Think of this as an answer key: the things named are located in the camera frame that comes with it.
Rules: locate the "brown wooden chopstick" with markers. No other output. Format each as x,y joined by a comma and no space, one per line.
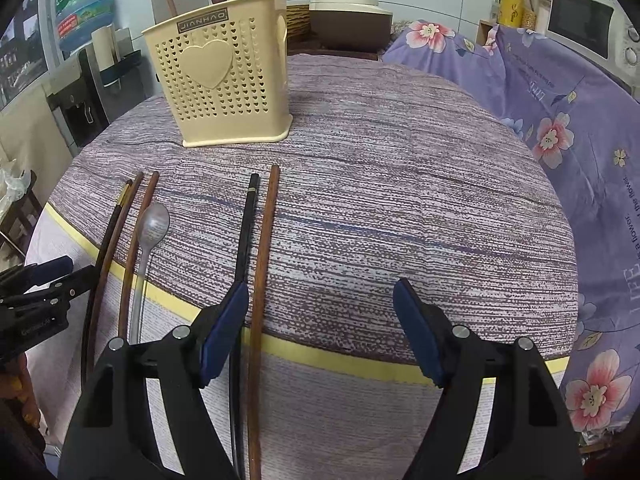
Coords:
258,314
84,349
103,276
123,311

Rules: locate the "woven basket sink bowl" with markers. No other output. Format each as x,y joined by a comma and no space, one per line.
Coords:
298,22

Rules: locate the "purple floral cloth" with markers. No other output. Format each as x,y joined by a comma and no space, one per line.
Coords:
583,129

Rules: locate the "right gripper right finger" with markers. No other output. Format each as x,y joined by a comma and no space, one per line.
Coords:
530,435

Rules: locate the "grey translucent plastic spoon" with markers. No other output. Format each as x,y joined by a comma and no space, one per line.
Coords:
154,227

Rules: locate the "black chopstick gold band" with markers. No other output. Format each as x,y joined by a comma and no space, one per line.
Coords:
241,271

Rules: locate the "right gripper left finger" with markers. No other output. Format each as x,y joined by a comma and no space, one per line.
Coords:
111,432

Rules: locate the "purple striped tablecloth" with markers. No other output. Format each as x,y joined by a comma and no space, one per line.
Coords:
387,173

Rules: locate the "water dispenser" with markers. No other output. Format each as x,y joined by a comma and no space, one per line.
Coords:
85,100

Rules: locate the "beige plastic utensil holder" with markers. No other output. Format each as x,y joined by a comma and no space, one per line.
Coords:
223,72

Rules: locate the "person's hand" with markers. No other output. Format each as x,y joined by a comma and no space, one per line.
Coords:
16,384

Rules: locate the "white microwave oven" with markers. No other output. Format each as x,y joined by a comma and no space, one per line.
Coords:
600,31

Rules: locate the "blue water jug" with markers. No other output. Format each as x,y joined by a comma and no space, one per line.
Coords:
76,20

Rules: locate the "white brown rice cooker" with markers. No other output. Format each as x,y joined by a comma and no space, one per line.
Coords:
351,25

